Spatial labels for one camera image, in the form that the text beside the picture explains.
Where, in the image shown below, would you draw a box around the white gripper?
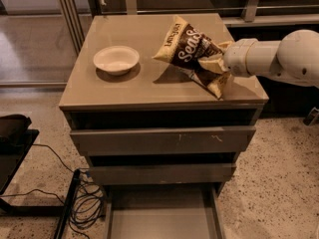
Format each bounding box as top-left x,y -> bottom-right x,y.
198,38 -> 257,78

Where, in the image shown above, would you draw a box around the brown sea salt chip bag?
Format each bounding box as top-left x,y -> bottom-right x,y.
154,16 -> 230,99

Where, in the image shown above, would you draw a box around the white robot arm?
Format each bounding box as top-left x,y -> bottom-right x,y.
198,30 -> 319,88

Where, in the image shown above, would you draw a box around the grey top drawer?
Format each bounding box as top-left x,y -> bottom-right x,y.
70,126 -> 255,156

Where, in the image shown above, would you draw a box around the grey drawer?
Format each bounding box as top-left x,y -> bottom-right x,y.
90,163 -> 236,185
103,185 -> 226,239
70,126 -> 255,156

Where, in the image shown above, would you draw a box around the grey drawer cabinet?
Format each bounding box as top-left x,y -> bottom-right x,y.
60,15 -> 268,191

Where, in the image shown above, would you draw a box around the grey middle drawer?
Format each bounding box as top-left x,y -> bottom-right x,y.
90,163 -> 236,185

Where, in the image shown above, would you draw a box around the grey bottom drawer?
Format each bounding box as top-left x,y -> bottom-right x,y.
103,185 -> 226,239

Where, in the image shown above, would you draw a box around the white paper bowl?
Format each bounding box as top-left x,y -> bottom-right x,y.
93,46 -> 140,76

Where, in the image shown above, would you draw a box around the small dark floor object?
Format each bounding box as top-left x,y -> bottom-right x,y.
303,108 -> 319,125

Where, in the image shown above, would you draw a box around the dark object on side table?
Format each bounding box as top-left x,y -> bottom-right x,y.
0,114 -> 32,145

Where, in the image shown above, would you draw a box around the black side table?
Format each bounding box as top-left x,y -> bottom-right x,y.
0,129 -> 80,239

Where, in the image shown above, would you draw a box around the metal railing frame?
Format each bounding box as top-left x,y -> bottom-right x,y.
58,0 -> 319,51

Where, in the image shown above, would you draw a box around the black coiled cable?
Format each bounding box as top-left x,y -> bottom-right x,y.
0,142 -> 107,239

